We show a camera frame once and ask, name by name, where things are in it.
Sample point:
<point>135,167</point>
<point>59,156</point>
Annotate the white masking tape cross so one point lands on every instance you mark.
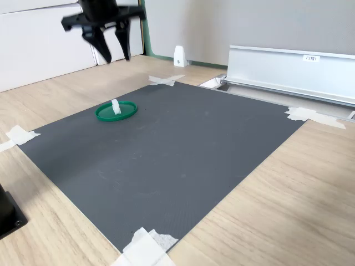
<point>144,249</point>
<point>305,114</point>
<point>19,135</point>
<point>165,80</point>

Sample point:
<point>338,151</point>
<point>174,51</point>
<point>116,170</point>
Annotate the small white label sticker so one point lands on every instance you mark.
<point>311,58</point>

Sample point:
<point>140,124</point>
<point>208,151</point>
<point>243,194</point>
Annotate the green partition edge strip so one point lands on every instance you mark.
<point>148,36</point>

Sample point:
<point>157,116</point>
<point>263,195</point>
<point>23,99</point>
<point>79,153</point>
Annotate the round green lid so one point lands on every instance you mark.
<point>127,110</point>

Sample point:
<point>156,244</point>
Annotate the small white plastic terminal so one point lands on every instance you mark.
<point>116,107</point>

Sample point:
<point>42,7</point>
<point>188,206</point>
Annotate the white partition panel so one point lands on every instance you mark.
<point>136,38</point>
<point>33,55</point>

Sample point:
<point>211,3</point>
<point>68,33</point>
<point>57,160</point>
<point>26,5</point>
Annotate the dark grey mat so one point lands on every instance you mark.
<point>166,166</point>

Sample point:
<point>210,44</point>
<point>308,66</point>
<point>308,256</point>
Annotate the white wall bracket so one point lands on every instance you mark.
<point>180,56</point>

